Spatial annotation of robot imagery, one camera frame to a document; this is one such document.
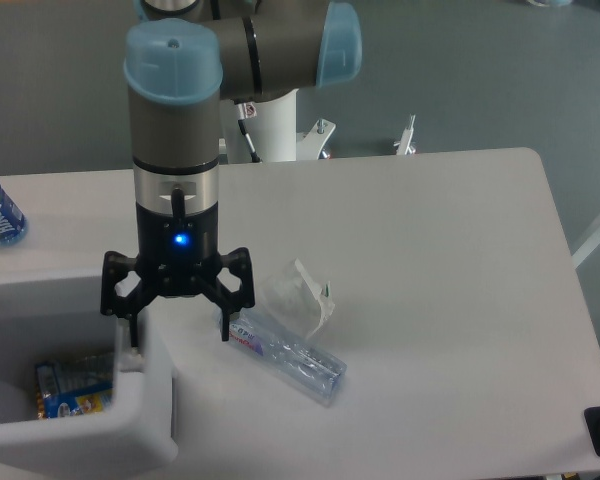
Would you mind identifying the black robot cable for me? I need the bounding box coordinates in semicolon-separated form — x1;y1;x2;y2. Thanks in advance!
237;102;262;164

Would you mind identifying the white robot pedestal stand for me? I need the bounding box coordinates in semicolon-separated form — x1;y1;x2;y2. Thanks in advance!
219;90;336;164

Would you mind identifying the crushed clear plastic bottle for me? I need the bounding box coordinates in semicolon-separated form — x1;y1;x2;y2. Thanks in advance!
228;309;347;406

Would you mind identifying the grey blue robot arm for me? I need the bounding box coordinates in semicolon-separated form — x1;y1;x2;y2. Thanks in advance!
100;1;362;349

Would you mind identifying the blue snack package in bin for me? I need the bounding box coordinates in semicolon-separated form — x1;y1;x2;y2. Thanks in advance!
35;352;114;420

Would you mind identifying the white push-button trash can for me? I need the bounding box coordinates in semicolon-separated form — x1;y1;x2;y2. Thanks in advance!
0;271;178;479

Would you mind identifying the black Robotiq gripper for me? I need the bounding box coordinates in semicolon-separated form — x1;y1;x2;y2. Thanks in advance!
100;205;255;348

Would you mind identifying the crumpled clear plastic wrapper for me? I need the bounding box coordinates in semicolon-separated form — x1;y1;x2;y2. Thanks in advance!
256;258;335;342

